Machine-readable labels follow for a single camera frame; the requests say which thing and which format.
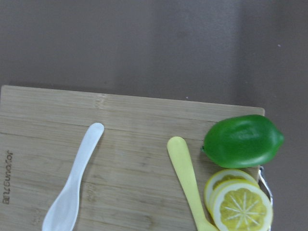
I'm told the white ceramic spoon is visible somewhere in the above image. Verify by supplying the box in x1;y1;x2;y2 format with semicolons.
42;123;104;231

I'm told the yellow plastic knife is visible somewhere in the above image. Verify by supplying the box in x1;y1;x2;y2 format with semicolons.
167;136;217;231

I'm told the bamboo cutting board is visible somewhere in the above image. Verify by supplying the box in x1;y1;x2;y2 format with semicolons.
0;86;264;231

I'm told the back lemon slice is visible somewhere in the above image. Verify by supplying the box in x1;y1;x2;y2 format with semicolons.
203;169;259;214

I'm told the green plastic lime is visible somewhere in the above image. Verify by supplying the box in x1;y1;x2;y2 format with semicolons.
203;115;284;168

